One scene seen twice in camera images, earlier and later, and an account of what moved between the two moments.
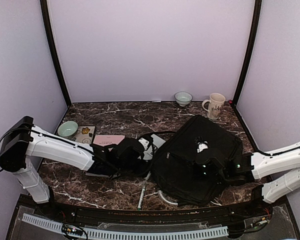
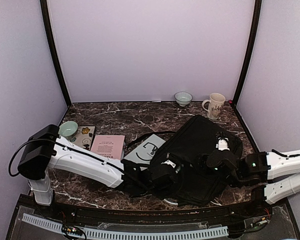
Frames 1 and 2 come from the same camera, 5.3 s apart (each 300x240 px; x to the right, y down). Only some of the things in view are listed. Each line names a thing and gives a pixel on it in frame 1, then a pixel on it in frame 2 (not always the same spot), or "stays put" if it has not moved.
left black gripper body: x=127 y=168 -> x=163 y=194
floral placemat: x=85 y=134 stays put
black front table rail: x=227 y=213 stays put
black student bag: x=174 y=158 stays put
